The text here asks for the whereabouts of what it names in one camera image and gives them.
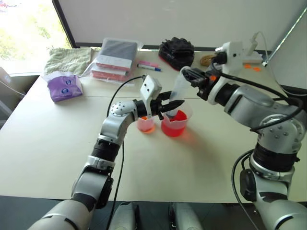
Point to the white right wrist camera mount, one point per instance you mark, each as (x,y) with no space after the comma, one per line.
(231,60)

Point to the large cup with red liquid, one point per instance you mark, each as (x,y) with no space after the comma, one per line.
(172,129)

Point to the large translucent plastic syringe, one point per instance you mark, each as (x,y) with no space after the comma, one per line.
(178,85)

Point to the white pen with blue tip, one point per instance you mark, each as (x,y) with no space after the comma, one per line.
(149,67)

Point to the light green towel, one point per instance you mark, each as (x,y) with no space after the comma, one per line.
(67,60)

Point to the slanted metal rod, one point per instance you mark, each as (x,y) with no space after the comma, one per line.
(287,36)

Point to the pink marker pen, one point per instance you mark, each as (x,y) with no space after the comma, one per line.
(148,63)

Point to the grey and white notebook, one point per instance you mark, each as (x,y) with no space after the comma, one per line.
(117,51)

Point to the black panel frame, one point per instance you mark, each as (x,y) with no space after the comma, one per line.
(64,24)

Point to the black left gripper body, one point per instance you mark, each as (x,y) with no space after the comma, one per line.
(157,107)

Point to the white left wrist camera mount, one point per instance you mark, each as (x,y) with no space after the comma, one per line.
(149,88)

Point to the black flat object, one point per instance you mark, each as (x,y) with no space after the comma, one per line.
(297,91)

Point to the pink book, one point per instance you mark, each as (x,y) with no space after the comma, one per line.
(112,67)
(108,74)

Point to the brown twine roll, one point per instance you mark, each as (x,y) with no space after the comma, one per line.
(206,60)

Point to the small cup with red liquid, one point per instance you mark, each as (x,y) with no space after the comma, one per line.
(146,126)

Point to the purple tissue pack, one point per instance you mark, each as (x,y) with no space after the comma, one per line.
(63,89)

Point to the white power adapter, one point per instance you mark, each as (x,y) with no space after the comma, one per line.
(253,56)

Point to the black fabric bundle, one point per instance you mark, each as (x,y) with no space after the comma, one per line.
(176,51)

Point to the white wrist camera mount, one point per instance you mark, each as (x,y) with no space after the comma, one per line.
(149,88)
(231,60)

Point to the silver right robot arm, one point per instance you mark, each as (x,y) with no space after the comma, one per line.
(251,103)

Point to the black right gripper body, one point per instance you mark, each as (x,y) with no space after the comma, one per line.
(205,88)

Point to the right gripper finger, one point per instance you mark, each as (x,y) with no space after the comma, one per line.
(197,82)
(197,73)

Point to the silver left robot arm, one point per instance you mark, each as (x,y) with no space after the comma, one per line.
(115,124)

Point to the silver black rounded shape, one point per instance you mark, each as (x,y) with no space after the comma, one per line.
(184,216)
(124,215)

